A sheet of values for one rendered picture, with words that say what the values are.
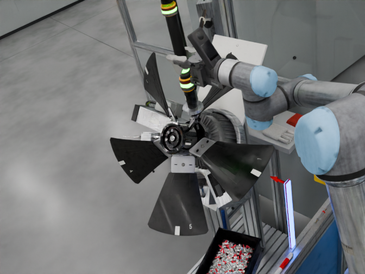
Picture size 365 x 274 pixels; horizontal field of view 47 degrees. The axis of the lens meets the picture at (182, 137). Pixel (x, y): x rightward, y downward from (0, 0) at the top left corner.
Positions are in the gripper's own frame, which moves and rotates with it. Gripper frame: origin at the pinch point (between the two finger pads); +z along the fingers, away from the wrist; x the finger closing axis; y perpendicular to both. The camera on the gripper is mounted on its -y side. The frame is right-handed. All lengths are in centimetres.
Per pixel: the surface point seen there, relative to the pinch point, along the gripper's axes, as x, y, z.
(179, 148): -6.8, 35.1, 1.6
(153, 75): 9.2, 20.4, 26.4
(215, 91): 10.9, 20.5, -3.6
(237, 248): -11, 72, -21
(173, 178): -11.8, 46.7, 3.5
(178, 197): -15, 52, 0
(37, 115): 46, 156, 289
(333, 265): 27, 114, -39
